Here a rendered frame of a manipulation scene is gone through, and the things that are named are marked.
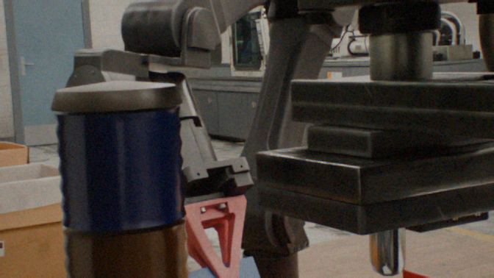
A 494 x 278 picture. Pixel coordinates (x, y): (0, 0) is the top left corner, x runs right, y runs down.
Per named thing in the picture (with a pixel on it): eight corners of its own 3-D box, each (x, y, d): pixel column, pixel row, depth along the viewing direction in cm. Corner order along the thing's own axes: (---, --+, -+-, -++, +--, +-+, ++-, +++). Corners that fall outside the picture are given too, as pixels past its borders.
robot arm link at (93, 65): (122, 132, 71) (129, -13, 71) (54, 129, 77) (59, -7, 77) (212, 137, 80) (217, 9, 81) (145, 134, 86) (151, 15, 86)
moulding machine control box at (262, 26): (253, 55, 946) (252, 20, 942) (271, 54, 957) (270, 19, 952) (262, 54, 930) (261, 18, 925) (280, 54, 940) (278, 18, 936)
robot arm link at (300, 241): (282, 206, 90) (312, 197, 94) (217, 200, 95) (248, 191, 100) (284, 265, 91) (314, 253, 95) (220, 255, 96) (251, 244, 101)
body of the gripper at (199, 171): (192, 185, 73) (165, 109, 75) (148, 229, 81) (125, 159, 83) (254, 174, 77) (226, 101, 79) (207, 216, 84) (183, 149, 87)
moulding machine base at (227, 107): (167, 134, 1211) (164, 64, 1200) (231, 127, 1259) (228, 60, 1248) (427, 178, 729) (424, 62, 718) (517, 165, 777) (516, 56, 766)
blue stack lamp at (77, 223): (154, 201, 29) (148, 102, 29) (209, 216, 26) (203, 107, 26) (43, 218, 27) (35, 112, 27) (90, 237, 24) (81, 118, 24)
